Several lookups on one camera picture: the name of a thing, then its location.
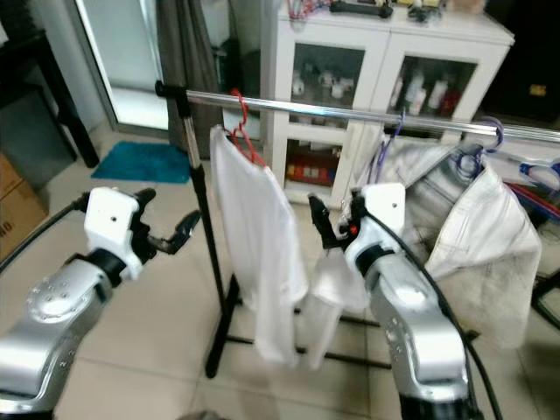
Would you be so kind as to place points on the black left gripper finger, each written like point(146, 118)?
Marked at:
point(168, 244)
point(186, 227)

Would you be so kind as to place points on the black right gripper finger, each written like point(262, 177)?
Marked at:
point(326, 226)
point(359, 206)

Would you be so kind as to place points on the purple hanger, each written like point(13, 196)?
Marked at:
point(500, 133)
point(399, 127)

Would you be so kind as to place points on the red hanger with T-shirt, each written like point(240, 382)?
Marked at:
point(241, 127)

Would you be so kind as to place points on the red patterned box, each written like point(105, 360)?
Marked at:
point(311, 166)

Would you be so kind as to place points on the sheer white garment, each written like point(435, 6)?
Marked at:
point(332, 297)

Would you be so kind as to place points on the white T-shirt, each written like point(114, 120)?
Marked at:
point(258, 245)

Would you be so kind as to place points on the teal floor mat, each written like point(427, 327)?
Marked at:
point(140, 162)

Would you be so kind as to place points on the black chrome clothes rack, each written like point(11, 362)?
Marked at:
point(315, 107)

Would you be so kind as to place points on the white jacket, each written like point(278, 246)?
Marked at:
point(481, 227)

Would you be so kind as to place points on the printed brown cardboard box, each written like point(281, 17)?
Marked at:
point(9, 179)

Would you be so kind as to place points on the grey curtain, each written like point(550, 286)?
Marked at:
point(188, 61)

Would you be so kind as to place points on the black device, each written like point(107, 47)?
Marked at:
point(363, 9)

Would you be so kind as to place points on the black side table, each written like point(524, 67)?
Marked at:
point(35, 48)

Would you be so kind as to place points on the black television stand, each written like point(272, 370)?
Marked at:
point(525, 52)

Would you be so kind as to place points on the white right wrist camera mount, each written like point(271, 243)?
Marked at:
point(385, 206)

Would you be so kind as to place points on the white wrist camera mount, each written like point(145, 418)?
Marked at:
point(385, 206)
point(109, 219)

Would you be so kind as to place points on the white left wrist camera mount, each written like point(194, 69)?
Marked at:
point(109, 219)

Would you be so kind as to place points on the glass door white frame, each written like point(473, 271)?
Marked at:
point(127, 52)

